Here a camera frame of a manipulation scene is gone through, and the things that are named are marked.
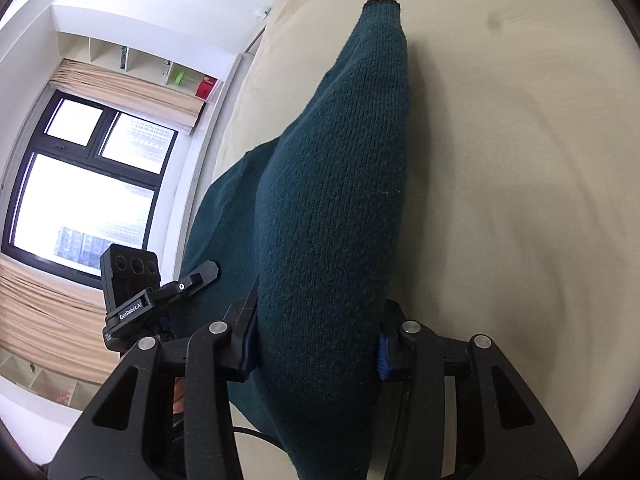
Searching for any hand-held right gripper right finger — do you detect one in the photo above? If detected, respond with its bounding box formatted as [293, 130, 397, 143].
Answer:
[377, 300, 581, 480]

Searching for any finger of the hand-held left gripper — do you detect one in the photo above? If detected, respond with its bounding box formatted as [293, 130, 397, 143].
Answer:
[160, 260, 221, 307]

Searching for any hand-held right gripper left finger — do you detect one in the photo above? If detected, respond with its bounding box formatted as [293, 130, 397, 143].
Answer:
[45, 275, 261, 480]

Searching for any dark teal knit sweater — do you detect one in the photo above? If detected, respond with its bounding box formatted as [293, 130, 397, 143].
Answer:
[177, 0, 413, 480]

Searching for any black framed window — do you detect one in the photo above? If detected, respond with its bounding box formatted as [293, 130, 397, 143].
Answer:
[0, 89, 180, 289]

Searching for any beige curtain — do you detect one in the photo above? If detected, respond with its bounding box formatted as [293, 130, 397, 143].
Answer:
[0, 254, 123, 387]
[49, 58, 207, 135]

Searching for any white cubby cabinet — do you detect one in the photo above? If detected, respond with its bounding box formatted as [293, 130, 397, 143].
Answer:
[0, 352, 103, 413]

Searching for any red box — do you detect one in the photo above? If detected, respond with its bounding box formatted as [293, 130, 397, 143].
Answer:
[194, 75, 219, 100]

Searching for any bed with cream sheet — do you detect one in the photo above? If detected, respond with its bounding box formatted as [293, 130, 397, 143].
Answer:
[212, 0, 638, 480]

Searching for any black cable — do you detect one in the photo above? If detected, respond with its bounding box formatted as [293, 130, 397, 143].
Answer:
[231, 426, 288, 457]

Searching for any white wall shelf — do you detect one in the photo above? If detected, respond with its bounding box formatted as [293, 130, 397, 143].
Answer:
[54, 30, 242, 107]

